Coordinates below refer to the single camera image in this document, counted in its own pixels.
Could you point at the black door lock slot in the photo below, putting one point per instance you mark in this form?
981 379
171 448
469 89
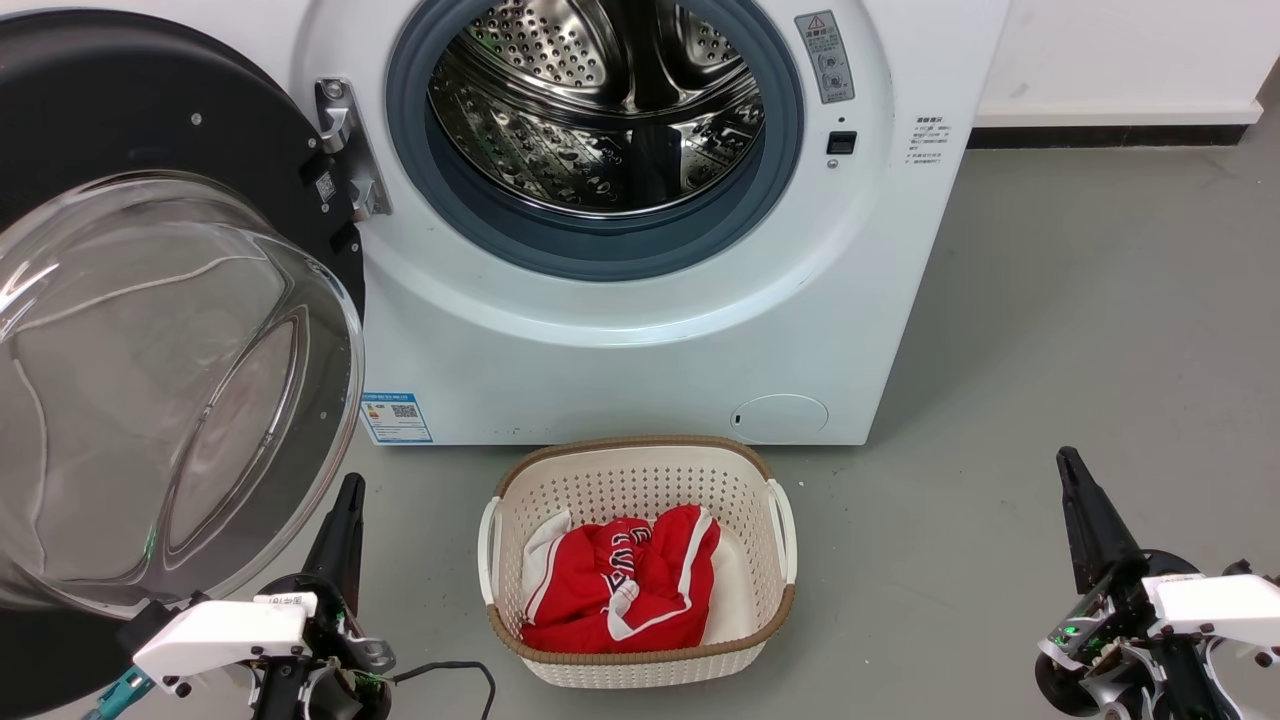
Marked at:
841 142

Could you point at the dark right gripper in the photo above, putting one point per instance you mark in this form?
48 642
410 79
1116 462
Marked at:
1110 640

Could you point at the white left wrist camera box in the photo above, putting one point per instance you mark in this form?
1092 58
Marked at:
220 635

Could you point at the blue energy label sticker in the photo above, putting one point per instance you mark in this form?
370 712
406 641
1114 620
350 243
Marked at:
396 418

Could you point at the round drain filter cover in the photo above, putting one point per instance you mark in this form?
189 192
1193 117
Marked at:
780 420

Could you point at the metal door hinge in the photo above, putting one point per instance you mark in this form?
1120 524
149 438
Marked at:
345 130

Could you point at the red sports garment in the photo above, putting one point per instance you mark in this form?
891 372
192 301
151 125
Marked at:
600 600

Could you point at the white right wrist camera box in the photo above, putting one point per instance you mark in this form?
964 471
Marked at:
1220 605

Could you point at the small QR code sticker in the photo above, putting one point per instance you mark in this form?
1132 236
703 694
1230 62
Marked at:
325 186

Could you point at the black wall baseboard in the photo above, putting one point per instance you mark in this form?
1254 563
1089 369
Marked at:
1100 137

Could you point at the black round glass washer door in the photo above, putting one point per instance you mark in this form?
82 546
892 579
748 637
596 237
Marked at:
100 100

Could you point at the perforated steel washer drum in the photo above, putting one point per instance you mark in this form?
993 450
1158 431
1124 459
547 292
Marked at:
560 150

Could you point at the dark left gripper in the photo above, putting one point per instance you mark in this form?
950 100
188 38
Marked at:
335 690

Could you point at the white front-load washing machine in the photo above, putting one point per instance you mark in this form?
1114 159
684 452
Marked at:
600 380

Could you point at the beige perforated laundry basket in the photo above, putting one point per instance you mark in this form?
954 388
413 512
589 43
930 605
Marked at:
640 470

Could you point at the grey warning sticker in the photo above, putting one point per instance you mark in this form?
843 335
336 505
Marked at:
825 55

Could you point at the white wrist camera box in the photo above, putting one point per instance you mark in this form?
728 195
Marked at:
1220 605
220 635

